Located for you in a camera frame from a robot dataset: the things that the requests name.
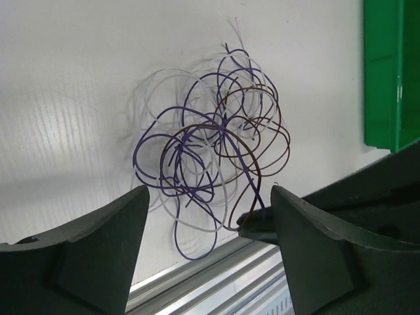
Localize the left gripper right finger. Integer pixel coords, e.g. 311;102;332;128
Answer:
271;186;419;314

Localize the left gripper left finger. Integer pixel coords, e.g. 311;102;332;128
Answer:
1;186;150;314

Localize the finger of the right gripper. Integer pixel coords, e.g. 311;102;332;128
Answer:
236;137;420;245

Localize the purple cable bundle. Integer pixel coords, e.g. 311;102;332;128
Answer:
132;42;280;261

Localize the white thin cable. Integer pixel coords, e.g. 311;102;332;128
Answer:
142;18;273;236

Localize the green plastic tray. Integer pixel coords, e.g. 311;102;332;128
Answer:
363;0;419;152

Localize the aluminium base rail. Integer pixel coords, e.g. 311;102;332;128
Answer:
125;238;293;314

